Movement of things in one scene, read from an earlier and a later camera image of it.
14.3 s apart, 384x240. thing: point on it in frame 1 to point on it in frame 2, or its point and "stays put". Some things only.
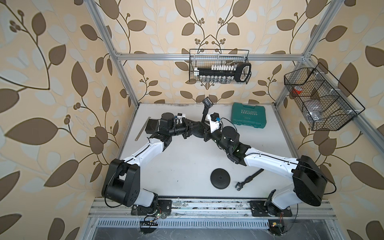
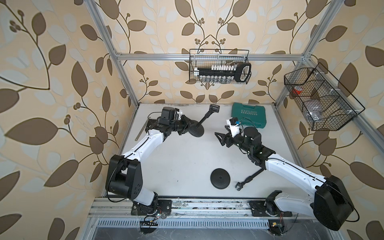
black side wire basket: x=325 y=104 stays put
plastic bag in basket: x=314 y=108 stays put
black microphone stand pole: x=208 y=104 to x=212 y=108
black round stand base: x=197 y=129 stays put
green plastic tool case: x=248 y=115 stays put
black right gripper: x=207 y=135 to x=228 y=137
